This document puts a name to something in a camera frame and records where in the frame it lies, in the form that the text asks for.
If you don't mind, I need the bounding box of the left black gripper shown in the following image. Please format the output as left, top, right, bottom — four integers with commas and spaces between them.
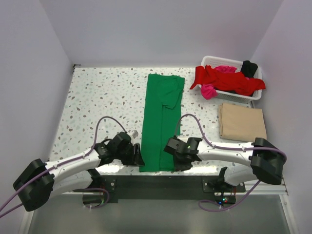
115, 142, 144, 165

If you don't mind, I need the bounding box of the green t shirt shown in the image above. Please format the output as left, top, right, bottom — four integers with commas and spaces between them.
139, 74, 185, 173

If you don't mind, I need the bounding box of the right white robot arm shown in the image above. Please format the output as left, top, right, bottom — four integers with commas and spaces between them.
164, 136, 287, 192

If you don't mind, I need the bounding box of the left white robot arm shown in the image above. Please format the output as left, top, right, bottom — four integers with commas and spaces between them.
13, 132, 145, 212

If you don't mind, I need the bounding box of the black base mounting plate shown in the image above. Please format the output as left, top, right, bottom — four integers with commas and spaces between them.
89, 175, 246, 203

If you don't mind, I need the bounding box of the folded beige t shirt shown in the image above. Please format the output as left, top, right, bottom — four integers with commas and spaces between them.
218, 103, 267, 142

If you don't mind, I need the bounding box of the pink t shirt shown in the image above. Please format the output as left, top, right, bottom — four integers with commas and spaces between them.
200, 65, 236, 100

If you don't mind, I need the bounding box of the red t shirt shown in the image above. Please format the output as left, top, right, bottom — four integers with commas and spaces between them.
190, 65, 266, 96

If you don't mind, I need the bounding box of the white plastic laundry basket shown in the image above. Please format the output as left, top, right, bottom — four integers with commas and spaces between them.
201, 56, 262, 104

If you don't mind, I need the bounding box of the black t shirt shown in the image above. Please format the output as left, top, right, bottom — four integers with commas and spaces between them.
240, 60, 258, 78

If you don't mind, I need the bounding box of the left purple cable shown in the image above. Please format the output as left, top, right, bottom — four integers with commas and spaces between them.
0, 116, 127, 217

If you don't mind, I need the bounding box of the purple cable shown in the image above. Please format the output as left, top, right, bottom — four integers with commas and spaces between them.
174, 114, 288, 212
0, 116, 127, 217

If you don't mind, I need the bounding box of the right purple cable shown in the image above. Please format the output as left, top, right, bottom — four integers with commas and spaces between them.
174, 114, 288, 212

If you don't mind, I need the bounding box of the aluminium frame rail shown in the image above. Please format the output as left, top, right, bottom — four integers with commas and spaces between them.
31, 173, 290, 195

